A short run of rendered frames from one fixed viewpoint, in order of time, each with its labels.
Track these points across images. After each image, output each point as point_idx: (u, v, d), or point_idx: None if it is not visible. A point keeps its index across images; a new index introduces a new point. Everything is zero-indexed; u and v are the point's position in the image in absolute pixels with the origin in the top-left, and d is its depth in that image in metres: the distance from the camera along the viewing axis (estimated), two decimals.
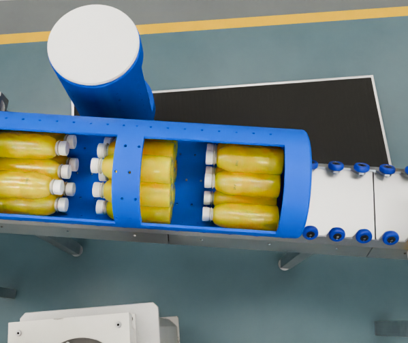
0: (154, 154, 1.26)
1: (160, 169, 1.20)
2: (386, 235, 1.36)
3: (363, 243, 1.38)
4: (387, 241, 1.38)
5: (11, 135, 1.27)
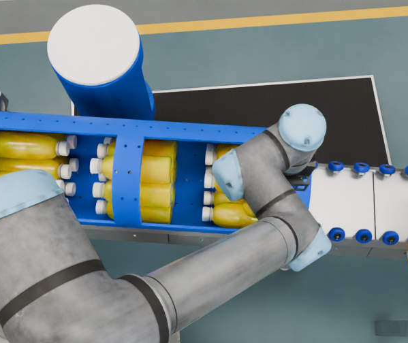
0: (154, 154, 1.26)
1: (159, 167, 1.20)
2: (386, 235, 1.36)
3: (363, 243, 1.38)
4: (387, 241, 1.38)
5: (12, 135, 1.27)
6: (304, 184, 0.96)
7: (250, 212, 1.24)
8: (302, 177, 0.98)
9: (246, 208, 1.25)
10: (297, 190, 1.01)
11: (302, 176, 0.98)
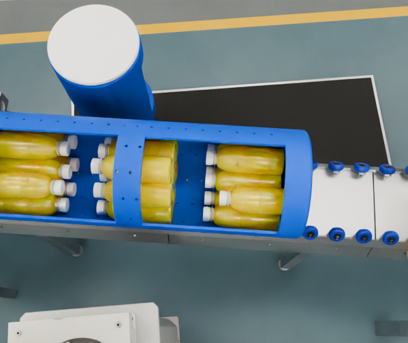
0: (155, 154, 1.26)
1: (160, 167, 1.20)
2: (386, 235, 1.36)
3: (363, 243, 1.38)
4: (387, 241, 1.38)
5: (13, 135, 1.27)
6: None
7: (280, 214, 1.27)
8: None
9: None
10: None
11: None
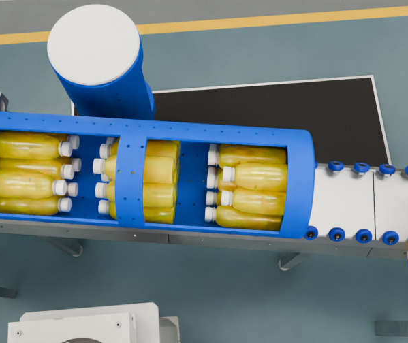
0: (157, 154, 1.26)
1: (162, 167, 1.20)
2: (386, 235, 1.36)
3: (363, 243, 1.38)
4: (387, 241, 1.38)
5: (15, 136, 1.27)
6: None
7: (283, 215, 1.27)
8: None
9: None
10: None
11: None
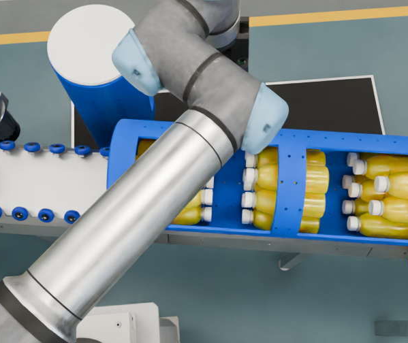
0: (307, 163, 1.25)
1: (319, 177, 1.19)
2: None
3: None
4: None
5: None
6: (241, 67, 0.77)
7: None
8: (242, 60, 0.79)
9: None
10: None
11: (242, 59, 0.79)
